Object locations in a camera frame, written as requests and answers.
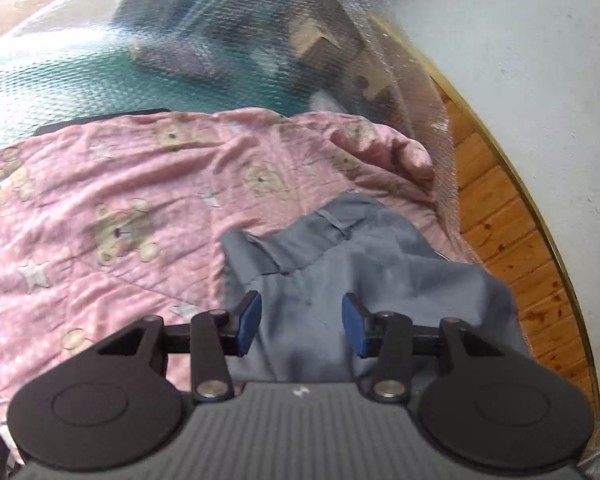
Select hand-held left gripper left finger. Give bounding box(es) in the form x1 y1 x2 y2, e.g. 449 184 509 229
97 290 263 404

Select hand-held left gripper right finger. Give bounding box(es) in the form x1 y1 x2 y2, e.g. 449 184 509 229
341 292 506 404

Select grey pants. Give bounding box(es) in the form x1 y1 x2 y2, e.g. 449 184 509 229
220 192 528 387

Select wooden headboard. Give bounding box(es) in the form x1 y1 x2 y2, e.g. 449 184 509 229
425 75 600 422

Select pink bear print blanket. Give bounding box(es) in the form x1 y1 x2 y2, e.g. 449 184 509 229
0 109 477 463

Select cardboard box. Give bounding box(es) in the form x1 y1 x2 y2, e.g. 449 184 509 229
285 15 397 107

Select teal bed sheet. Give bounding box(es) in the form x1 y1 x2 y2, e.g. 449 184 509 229
0 35 331 142

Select clear bubble wrap sheet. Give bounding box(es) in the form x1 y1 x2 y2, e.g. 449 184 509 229
0 0 462 222

